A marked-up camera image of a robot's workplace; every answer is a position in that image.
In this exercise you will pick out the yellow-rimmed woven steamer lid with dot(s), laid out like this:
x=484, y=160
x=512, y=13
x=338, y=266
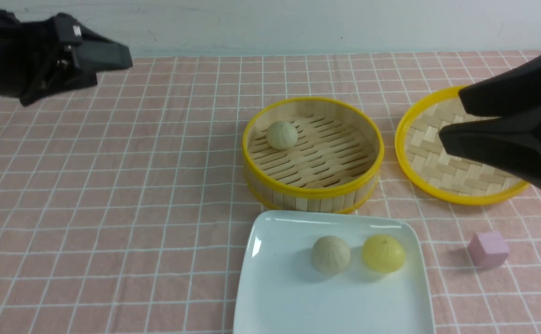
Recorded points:
x=423, y=159

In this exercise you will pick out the beige steamed bun front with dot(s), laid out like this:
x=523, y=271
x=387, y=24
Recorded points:
x=330, y=255

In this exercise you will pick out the beige steamed bun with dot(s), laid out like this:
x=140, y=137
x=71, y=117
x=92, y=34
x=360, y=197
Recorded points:
x=281, y=135
x=330, y=255

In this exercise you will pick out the small pink cube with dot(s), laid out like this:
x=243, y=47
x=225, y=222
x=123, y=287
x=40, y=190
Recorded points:
x=488, y=250

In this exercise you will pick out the beige steamed bun back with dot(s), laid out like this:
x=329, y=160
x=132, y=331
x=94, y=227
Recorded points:
x=281, y=135

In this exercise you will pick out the white square ceramic plate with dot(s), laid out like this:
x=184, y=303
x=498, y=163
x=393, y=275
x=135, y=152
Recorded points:
x=280, y=292

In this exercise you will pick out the yellow steamed bun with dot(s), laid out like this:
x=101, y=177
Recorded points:
x=383, y=253

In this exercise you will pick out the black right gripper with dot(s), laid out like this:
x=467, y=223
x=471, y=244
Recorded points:
x=512, y=142

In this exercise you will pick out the yellow-rimmed bamboo steamer basket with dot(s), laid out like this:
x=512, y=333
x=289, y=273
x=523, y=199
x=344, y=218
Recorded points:
x=334, y=166

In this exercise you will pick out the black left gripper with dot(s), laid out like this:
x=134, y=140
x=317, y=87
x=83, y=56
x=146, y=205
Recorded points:
x=41, y=59

